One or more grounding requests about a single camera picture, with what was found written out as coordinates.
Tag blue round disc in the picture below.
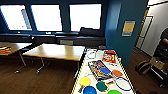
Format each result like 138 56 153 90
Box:
99 67 112 75

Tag yellow round disc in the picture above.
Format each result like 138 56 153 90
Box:
78 76 92 94

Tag glass door white frame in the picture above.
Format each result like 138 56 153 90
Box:
134 15 154 51

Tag white table with dishes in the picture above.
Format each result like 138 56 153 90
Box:
70 48 137 94

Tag dark green round disc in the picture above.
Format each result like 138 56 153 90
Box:
95 81 108 93

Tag long wooden table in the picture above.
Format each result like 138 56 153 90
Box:
22 43 86 74
0 41 34 74

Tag green bowl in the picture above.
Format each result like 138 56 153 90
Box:
107 89 124 94

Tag orange round disc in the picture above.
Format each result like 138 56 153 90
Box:
111 69 124 78

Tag dark backpack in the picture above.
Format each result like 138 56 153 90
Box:
135 59 153 76

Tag white rimmed plate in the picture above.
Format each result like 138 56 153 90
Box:
85 50 98 60

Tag blue bowl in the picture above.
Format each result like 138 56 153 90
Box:
82 85 98 94

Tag person in dark shirt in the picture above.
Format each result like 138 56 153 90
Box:
159 28 168 54

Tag dark bench sofa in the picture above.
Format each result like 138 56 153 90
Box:
0 32 107 48

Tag yellow framed wall notice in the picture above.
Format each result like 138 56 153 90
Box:
121 20 136 37

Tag bright room window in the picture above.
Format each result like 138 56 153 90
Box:
0 4 33 32
30 3 64 33
68 3 103 33

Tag white vent box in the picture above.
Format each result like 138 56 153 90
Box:
59 39 74 46

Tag dark sofa cushion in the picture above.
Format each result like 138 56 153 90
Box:
79 27 105 38

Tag orange yellow toy pile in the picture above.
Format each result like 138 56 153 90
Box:
0 45 13 55

